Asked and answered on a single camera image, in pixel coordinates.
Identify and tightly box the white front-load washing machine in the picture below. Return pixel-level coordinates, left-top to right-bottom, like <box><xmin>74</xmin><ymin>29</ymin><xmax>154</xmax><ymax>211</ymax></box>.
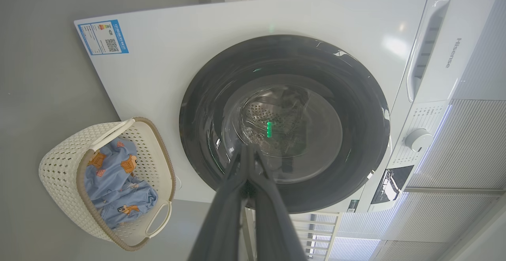
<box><xmin>74</xmin><ymin>0</ymin><xmax>497</xmax><ymax>214</ymax></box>

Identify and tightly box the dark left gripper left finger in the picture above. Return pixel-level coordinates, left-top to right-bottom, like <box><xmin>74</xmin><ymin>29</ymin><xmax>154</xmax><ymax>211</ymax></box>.
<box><xmin>188</xmin><ymin>144</ymin><xmax>253</xmax><ymax>261</ymax></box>

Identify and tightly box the blue energy label sticker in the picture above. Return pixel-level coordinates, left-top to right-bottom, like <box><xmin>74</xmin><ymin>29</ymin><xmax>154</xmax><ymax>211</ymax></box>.
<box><xmin>77</xmin><ymin>19</ymin><xmax>129</xmax><ymax>56</ymax></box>

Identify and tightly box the white round control knob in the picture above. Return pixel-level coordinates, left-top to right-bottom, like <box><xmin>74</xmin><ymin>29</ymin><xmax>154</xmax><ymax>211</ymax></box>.
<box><xmin>404</xmin><ymin>129</ymin><xmax>434</xmax><ymax>152</ymax></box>

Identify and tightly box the round glass washer door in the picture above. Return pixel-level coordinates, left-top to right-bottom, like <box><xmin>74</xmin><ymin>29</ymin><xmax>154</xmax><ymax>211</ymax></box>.
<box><xmin>179</xmin><ymin>35</ymin><xmax>391</xmax><ymax>214</ymax></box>

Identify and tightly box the blue cartoon print garment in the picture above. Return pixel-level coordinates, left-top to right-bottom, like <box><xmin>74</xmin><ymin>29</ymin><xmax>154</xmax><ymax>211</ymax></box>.
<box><xmin>84</xmin><ymin>138</ymin><xmax>140</xmax><ymax>210</ymax></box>
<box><xmin>97</xmin><ymin>180</ymin><xmax>159</xmax><ymax>230</ymax></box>

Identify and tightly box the white detergent drawer front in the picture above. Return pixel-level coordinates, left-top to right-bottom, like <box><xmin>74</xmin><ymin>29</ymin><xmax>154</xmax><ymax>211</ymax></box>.
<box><xmin>406</xmin><ymin>0</ymin><xmax>497</xmax><ymax>103</ymax></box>

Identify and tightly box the cream perforated laundry basket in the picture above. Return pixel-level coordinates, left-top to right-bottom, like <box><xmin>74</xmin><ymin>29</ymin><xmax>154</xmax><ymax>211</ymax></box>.
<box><xmin>38</xmin><ymin>117</ymin><xmax>176</xmax><ymax>252</ymax></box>

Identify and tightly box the white slatted railing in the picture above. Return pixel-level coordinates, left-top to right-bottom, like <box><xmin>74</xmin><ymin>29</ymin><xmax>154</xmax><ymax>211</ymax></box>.
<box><xmin>245</xmin><ymin>210</ymin><xmax>341</xmax><ymax>261</ymax></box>

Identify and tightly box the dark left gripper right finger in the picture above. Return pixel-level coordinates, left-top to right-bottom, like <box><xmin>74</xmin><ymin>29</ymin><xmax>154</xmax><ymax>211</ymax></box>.
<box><xmin>251</xmin><ymin>146</ymin><xmax>309</xmax><ymax>261</ymax></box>

